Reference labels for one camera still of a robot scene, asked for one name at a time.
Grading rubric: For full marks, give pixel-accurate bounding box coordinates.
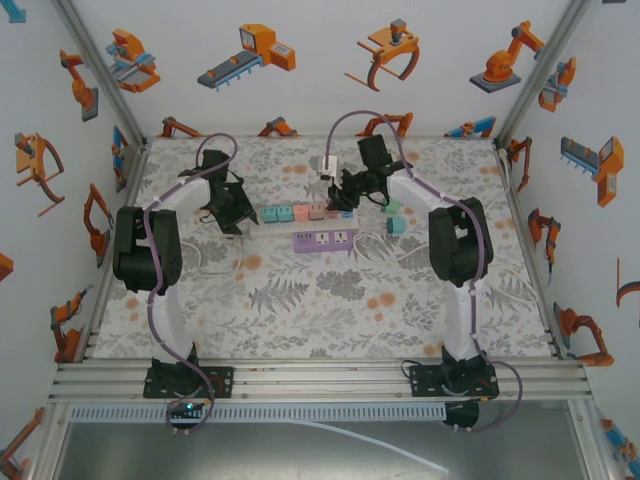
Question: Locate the white power strip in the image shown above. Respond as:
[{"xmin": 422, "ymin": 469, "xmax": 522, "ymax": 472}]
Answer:
[{"xmin": 247, "ymin": 207, "xmax": 361, "ymax": 239}]

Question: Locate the purple power strip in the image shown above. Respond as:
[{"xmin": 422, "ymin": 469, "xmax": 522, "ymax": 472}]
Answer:
[{"xmin": 292, "ymin": 228, "xmax": 355, "ymax": 254}]

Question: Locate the floral table mat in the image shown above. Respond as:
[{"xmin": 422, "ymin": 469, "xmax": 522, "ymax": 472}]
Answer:
[{"xmin": 93, "ymin": 136, "xmax": 557, "ymax": 361}]

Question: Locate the black controller board green light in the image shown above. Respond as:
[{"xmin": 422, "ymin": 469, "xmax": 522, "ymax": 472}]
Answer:
[{"xmin": 166, "ymin": 398, "xmax": 207, "ymax": 435}]

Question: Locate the white plastic tube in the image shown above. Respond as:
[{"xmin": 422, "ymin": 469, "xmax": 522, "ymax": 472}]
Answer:
[{"xmin": 293, "ymin": 418, "xmax": 451, "ymax": 475}]

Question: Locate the black round controller housing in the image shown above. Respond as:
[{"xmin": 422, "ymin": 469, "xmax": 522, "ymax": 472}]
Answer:
[{"xmin": 441, "ymin": 399, "xmax": 481, "ymax": 435}]

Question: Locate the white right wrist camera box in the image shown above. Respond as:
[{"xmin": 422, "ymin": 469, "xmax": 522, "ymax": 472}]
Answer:
[{"xmin": 316, "ymin": 155, "xmax": 341, "ymax": 181}]

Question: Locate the white power strip cord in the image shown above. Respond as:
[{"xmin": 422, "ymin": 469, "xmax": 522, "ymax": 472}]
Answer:
[{"xmin": 178, "ymin": 233, "xmax": 247, "ymax": 277}]

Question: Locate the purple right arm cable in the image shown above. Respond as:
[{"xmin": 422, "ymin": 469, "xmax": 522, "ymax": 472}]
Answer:
[{"xmin": 324, "ymin": 109, "xmax": 524, "ymax": 434}]

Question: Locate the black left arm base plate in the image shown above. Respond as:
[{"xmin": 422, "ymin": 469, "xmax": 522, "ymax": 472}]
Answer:
[{"xmin": 143, "ymin": 366, "xmax": 236, "ymax": 400}]

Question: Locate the aluminium frame beam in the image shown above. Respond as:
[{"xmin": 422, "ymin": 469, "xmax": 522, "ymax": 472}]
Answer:
[{"xmin": 46, "ymin": 359, "xmax": 595, "ymax": 404}]

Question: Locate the aluminium corner post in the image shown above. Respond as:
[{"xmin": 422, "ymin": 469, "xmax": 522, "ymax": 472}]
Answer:
[
  {"xmin": 51, "ymin": 0, "xmax": 150, "ymax": 147},
  {"xmin": 493, "ymin": 0, "xmax": 595, "ymax": 147}
]

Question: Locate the white slotted cable duct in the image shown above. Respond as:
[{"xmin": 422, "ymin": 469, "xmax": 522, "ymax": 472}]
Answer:
[{"xmin": 68, "ymin": 405, "xmax": 447, "ymax": 423}]

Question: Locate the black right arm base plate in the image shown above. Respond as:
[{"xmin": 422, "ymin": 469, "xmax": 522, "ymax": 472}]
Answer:
[{"xmin": 408, "ymin": 364, "xmax": 501, "ymax": 400}]

